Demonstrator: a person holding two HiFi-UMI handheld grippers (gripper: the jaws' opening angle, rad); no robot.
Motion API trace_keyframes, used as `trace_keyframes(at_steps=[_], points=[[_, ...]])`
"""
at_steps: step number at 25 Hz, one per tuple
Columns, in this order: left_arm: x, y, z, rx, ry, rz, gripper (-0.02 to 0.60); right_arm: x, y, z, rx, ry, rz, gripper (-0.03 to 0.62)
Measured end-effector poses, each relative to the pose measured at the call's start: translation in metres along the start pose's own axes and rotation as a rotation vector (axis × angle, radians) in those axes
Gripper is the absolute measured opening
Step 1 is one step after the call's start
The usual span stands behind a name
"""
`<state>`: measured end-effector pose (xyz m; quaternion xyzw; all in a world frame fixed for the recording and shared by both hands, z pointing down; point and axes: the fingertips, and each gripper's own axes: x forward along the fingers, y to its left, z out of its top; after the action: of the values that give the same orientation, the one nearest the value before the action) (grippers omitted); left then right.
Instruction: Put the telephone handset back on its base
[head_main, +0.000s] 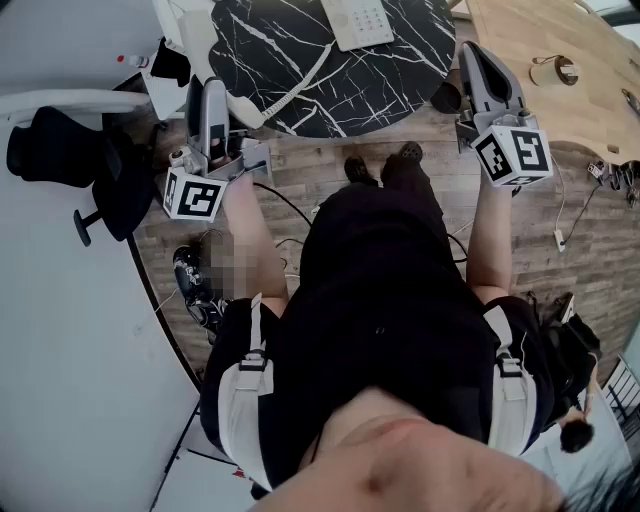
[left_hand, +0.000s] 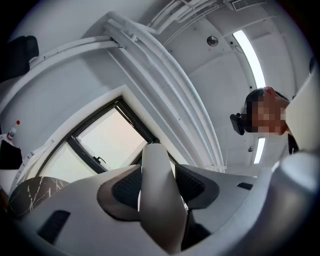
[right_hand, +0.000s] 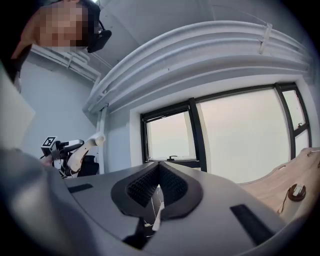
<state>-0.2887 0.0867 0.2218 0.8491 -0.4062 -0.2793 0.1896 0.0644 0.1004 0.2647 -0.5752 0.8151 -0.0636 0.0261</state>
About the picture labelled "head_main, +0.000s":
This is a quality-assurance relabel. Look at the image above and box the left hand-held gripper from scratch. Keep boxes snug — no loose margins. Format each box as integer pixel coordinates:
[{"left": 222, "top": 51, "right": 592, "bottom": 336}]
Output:
[{"left": 163, "top": 77, "right": 274, "bottom": 224}]

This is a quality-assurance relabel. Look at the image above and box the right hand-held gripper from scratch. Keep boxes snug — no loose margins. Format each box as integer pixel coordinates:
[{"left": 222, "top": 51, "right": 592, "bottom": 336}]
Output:
[{"left": 454, "top": 41, "right": 555, "bottom": 195}]

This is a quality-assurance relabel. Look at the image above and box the person's right forearm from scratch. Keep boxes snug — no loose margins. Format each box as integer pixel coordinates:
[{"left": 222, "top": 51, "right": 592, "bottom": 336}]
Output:
[{"left": 464, "top": 182, "right": 516, "bottom": 304}]

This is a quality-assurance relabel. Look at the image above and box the person's left forearm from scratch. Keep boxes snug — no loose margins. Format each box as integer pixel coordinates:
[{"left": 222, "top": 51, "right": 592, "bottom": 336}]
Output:
[{"left": 219, "top": 174, "right": 291, "bottom": 306}]

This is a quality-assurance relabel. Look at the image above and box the white side cabinet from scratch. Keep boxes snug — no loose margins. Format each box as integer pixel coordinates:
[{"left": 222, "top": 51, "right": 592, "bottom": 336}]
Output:
[{"left": 142, "top": 0, "right": 221, "bottom": 121}]

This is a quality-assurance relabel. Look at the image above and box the black round object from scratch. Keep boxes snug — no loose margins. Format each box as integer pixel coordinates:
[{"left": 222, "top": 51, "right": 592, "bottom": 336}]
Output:
[{"left": 430, "top": 82, "right": 464, "bottom": 115}]

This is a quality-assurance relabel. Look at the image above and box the black pouch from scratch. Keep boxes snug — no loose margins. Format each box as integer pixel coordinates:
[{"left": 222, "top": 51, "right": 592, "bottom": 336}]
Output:
[{"left": 149, "top": 37, "right": 192, "bottom": 90}]

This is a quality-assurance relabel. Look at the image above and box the light wooden table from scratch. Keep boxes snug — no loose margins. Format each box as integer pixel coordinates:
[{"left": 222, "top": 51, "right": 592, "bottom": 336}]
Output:
[{"left": 464, "top": 0, "right": 640, "bottom": 166}]

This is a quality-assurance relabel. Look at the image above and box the black perforated clog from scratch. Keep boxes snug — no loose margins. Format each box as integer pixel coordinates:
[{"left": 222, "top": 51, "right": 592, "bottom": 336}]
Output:
[
  {"left": 343, "top": 155, "right": 374, "bottom": 185},
  {"left": 382, "top": 141, "right": 424, "bottom": 174}
]

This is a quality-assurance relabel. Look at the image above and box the black marble round table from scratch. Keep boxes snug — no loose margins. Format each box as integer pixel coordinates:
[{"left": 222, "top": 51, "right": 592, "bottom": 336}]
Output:
[{"left": 207, "top": 0, "right": 457, "bottom": 139}]

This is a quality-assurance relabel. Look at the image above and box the white curved desk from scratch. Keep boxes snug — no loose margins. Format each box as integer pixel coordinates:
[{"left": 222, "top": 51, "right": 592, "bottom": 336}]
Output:
[{"left": 0, "top": 88, "right": 151, "bottom": 124}]

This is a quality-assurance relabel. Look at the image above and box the white desk telephone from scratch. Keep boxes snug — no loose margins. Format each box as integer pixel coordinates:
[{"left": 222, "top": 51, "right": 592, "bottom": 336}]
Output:
[{"left": 319, "top": 0, "right": 396, "bottom": 52}]

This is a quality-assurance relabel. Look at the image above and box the tangle of gear under table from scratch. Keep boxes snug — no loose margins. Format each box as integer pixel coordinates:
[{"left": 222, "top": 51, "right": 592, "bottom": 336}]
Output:
[{"left": 587, "top": 159, "right": 640, "bottom": 209}]

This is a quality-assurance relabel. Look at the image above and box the black office chair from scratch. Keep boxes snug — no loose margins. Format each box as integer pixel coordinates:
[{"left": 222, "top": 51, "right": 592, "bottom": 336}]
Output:
[{"left": 5, "top": 105, "right": 161, "bottom": 249}]

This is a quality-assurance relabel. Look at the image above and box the pile of black electronic gear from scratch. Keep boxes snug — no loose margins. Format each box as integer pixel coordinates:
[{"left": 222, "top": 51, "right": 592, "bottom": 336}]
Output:
[{"left": 172, "top": 244, "right": 227, "bottom": 332}]

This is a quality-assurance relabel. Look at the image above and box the person's black dress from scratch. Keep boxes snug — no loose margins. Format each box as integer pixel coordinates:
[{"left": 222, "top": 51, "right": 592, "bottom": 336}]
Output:
[{"left": 199, "top": 154, "right": 556, "bottom": 501}]

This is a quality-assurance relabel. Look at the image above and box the white metal rack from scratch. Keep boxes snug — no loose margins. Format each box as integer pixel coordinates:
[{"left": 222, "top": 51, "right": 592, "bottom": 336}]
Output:
[{"left": 602, "top": 354, "right": 640, "bottom": 441}]

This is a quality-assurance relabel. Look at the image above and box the person's head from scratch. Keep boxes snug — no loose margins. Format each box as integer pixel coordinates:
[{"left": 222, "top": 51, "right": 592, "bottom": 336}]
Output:
[{"left": 249, "top": 384, "right": 569, "bottom": 512}]

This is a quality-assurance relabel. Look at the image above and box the white coiled phone cord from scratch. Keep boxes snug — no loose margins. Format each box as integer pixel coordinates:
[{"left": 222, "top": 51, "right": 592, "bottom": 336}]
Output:
[{"left": 260, "top": 42, "right": 335, "bottom": 119}]

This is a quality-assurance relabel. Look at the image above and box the black floor cable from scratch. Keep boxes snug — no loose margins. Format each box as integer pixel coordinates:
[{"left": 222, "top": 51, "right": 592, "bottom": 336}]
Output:
[{"left": 252, "top": 180, "right": 314, "bottom": 229}]

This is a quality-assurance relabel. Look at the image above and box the thin black cable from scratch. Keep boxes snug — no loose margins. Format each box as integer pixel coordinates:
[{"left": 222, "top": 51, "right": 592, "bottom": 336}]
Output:
[{"left": 563, "top": 184, "right": 602, "bottom": 247}]

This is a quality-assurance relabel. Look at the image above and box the white cable with plug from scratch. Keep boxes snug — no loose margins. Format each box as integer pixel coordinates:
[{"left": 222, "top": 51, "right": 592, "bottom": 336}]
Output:
[{"left": 548, "top": 154, "right": 569, "bottom": 253}]

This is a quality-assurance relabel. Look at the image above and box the grey harness strap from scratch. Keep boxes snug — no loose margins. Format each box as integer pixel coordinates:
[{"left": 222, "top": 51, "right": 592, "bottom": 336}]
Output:
[
  {"left": 482, "top": 304, "right": 539, "bottom": 456},
  {"left": 217, "top": 292, "right": 276, "bottom": 494}
]

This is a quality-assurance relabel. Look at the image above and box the white board black frame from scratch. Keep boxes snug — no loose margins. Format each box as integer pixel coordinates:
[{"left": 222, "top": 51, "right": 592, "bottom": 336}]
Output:
[{"left": 163, "top": 399, "right": 251, "bottom": 501}]

